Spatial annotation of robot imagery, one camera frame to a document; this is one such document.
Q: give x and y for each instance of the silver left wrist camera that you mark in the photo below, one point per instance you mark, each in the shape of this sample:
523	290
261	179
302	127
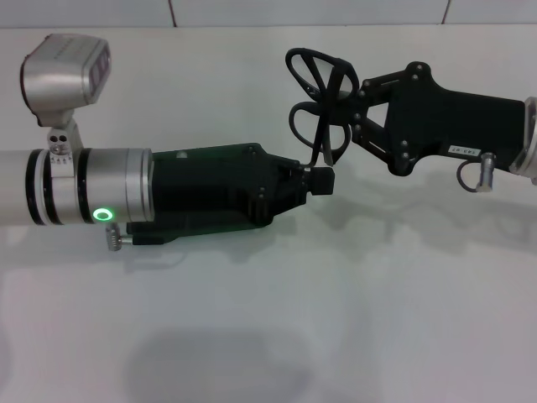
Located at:
54	80

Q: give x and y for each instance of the black round glasses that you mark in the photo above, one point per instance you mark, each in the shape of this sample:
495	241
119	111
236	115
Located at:
331	90

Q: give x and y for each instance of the green glasses case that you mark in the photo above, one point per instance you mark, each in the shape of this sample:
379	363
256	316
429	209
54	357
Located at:
210	226

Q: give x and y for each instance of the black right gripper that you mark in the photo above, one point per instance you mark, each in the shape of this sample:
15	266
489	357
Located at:
440	121

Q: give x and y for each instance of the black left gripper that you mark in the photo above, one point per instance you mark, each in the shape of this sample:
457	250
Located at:
210	189

